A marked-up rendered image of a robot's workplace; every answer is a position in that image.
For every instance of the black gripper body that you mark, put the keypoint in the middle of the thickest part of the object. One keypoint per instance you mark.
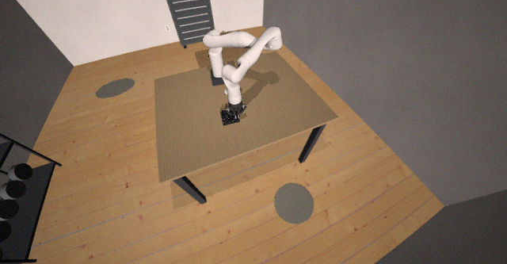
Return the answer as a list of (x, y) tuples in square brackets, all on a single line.
[(235, 106)]

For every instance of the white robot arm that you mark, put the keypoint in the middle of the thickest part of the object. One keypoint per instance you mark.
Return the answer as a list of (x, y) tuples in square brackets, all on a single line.
[(270, 40)]

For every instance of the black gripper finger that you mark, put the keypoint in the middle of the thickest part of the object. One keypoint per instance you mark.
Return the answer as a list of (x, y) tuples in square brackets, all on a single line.
[(241, 110), (231, 113)]

